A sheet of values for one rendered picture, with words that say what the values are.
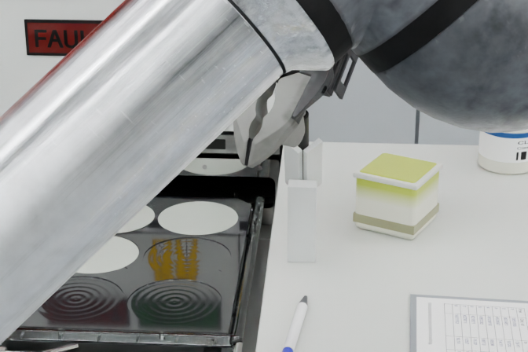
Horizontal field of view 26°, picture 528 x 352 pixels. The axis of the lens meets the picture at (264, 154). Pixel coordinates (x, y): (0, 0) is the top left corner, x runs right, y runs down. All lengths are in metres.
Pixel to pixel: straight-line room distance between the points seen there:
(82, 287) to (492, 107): 0.76
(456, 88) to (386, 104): 2.46
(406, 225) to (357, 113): 1.85
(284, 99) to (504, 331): 0.30
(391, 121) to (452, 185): 1.70
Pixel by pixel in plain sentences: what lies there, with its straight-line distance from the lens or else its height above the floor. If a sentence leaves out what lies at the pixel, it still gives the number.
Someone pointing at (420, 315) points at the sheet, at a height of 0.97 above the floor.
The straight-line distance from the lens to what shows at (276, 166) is 1.51.
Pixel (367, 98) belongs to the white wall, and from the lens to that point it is 3.05.
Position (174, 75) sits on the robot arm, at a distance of 0.56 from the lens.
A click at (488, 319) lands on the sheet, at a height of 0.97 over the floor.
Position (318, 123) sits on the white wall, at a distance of 3.08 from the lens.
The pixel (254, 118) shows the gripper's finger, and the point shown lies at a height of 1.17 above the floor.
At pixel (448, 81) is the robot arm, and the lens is 0.59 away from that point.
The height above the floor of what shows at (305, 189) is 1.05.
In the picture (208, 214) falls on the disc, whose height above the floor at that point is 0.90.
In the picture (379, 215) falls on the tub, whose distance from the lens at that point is 1.24.
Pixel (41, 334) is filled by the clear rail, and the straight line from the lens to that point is 1.21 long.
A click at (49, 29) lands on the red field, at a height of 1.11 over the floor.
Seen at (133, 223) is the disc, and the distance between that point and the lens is 1.43.
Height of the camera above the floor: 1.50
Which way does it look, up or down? 22 degrees down
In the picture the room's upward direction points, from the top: straight up
